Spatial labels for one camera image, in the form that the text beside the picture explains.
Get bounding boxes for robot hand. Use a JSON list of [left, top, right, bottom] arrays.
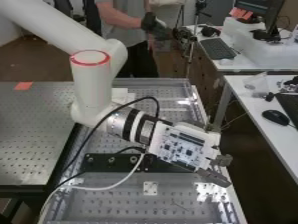
[[146, 119, 234, 189]]

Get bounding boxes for thin chopstick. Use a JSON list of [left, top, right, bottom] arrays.
[[170, 201, 191, 213]]

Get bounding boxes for clear box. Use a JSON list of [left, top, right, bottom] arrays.
[[70, 77, 223, 175], [38, 172, 247, 224]]

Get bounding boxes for black plate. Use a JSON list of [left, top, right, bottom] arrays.
[[82, 152, 197, 174]]

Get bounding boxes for white desk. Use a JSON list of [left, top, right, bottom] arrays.
[[222, 73, 298, 185], [185, 23, 298, 73]]

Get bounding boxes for small white box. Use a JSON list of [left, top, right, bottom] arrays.
[[109, 87, 137, 105]]

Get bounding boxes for black computer mouse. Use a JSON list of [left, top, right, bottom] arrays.
[[261, 108, 291, 127]]

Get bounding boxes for clear plastic bag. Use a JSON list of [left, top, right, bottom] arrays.
[[242, 71, 271, 99]]

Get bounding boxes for black keyboard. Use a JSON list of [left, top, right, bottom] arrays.
[[274, 92, 298, 130], [198, 36, 239, 61]]

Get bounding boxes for white foam box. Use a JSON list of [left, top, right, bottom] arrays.
[[222, 16, 298, 68]]

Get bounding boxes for black tripod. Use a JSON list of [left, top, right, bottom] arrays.
[[174, 0, 210, 80]]

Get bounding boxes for person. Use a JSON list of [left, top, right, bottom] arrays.
[[94, 0, 183, 80]]

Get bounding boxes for red tape strip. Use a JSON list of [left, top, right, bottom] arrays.
[[12, 81, 36, 92]]

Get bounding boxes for orange sticky note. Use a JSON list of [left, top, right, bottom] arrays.
[[229, 7, 255, 20]]

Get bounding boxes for black computer monitor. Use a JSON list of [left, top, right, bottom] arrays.
[[231, 0, 287, 25]]

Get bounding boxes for black cable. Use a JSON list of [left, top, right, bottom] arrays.
[[38, 96, 161, 208]]

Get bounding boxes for white cable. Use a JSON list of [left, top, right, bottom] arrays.
[[36, 152, 148, 224]]

